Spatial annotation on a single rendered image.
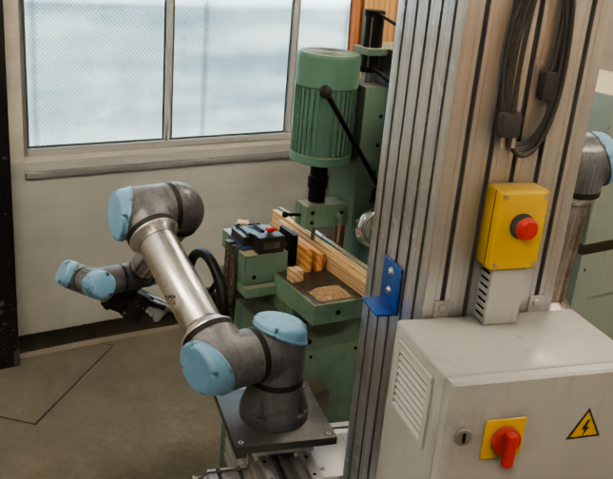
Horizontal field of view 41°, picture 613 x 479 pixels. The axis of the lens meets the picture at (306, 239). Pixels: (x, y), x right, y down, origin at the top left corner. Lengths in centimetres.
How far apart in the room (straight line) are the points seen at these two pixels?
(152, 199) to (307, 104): 61
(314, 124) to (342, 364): 70
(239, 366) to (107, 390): 188
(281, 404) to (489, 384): 64
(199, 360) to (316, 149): 86
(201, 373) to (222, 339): 8
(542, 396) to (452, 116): 44
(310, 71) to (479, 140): 101
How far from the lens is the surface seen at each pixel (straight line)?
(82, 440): 320
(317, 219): 239
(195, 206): 190
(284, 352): 170
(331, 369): 240
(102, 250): 367
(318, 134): 227
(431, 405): 127
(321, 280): 230
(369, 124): 235
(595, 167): 182
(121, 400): 342
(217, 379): 162
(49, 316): 372
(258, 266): 230
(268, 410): 176
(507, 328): 140
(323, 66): 223
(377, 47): 237
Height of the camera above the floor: 182
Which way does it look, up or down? 21 degrees down
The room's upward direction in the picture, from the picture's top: 5 degrees clockwise
